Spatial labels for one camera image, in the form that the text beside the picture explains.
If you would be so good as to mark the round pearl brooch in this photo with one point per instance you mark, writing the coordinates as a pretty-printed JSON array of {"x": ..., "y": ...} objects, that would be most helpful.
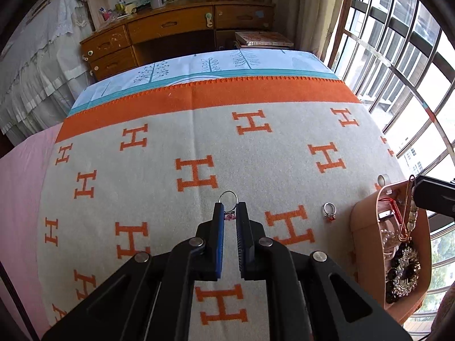
[{"x": 383, "y": 180}]

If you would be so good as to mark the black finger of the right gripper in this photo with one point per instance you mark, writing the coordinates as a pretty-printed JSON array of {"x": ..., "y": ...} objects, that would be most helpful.
[{"x": 435, "y": 195}]

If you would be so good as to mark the metal window security grille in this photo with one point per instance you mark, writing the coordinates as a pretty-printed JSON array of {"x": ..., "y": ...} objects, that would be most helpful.
[{"x": 399, "y": 62}]

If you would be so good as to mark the white mug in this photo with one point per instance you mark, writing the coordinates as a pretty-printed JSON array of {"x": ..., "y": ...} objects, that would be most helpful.
[{"x": 157, "y": 4}]

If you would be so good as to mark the rhinestone pearl tiara comb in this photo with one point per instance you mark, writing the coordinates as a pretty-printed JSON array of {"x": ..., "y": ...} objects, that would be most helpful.
[{"x": 403, "y": 275}]

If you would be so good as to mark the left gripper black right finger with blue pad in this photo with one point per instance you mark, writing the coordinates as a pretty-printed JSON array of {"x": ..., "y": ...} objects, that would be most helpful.
[{"x": 309, "y": 297}]

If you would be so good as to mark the light blue patterned sheet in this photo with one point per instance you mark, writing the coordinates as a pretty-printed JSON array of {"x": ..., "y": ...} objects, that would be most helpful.
[{"x": 202, "y": 67}]

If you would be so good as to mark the stack of books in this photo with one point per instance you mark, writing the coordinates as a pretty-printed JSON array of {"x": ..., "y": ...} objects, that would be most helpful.
[{"x": 268, "y": 40}]

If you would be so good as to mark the wooden desk with drawers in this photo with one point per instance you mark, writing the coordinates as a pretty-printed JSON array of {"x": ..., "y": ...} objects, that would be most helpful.
[{"x": 180, "y": 28}]

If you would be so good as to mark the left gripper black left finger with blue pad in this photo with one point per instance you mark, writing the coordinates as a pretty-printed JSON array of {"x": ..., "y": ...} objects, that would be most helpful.
[{"x": 150, "y": 296}]

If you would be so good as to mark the pink jewelry box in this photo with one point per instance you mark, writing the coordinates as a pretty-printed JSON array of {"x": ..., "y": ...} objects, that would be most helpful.
[{"x": 364, "y": 225}]

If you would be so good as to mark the beige curtain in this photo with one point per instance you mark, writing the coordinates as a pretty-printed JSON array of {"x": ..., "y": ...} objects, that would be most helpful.
[{"x": 309, "y": 24}]

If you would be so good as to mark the rose gold long hair clip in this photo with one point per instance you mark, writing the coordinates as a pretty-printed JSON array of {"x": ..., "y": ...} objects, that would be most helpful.
[{"x": 410, "y": 212}]

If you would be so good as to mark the orange grey H-pattern blanket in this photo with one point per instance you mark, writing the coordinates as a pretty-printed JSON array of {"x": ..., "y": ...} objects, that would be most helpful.
[{"x": 141, "y": 173}]

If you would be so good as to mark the pink bed sheet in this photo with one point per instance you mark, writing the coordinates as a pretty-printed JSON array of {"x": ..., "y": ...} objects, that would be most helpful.
[{"x": 22, "y": 175}]

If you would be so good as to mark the white lace cloth cover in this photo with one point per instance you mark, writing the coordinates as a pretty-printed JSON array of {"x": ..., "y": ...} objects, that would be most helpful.
[{"x": 42, "y": 68}]

